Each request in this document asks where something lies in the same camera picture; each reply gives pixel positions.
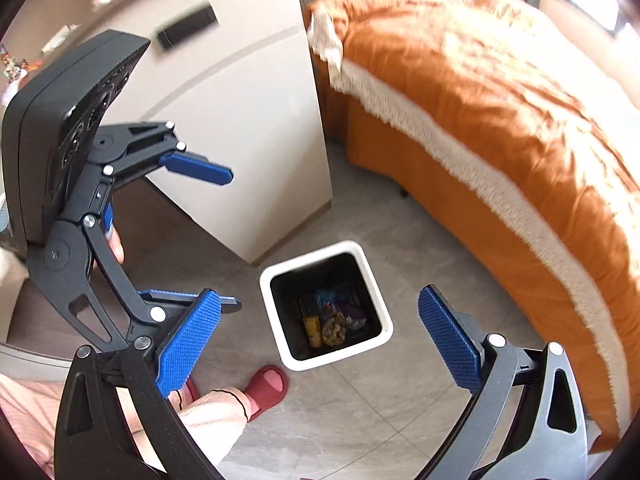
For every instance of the white lace bed trim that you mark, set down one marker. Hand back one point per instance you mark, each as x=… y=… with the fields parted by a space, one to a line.
x=520 y=220

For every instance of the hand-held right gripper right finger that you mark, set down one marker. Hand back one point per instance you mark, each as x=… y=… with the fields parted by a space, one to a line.
x=447 y=340

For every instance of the red slipper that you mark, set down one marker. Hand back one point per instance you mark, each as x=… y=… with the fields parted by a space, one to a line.
x=267 y=385

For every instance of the bed with orange cover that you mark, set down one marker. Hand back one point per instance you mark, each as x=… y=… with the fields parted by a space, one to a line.
x=500 y=110

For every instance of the blue wrapper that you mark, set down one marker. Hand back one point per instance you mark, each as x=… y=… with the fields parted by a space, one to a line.
x=327 y=299

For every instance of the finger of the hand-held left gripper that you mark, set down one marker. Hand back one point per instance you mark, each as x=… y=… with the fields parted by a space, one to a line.
x=200 y=167
x=165 y=295

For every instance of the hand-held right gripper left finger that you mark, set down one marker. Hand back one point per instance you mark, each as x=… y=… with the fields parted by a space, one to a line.
x=192 y=340

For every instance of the white bedside cabinet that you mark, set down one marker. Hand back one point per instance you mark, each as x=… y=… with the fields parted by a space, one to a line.
x=240 y=125

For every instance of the person's pink trouser leg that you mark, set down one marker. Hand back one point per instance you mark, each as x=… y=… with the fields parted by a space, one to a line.
x=25 y=410
x=215 y=420

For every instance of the person's left hand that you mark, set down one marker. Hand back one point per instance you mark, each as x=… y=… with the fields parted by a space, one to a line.
x=116 y=245

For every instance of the white square trash bin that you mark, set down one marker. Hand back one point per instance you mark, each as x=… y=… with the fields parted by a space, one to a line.
x=345 y=352

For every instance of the yellow packet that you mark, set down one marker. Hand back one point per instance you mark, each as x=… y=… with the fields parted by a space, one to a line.
x=314 y=332

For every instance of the person's left forearm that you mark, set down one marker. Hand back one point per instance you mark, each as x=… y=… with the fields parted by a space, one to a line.
x=7 y=275

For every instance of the patterned wrapper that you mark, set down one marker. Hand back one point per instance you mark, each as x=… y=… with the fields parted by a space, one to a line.
x=334 y=329

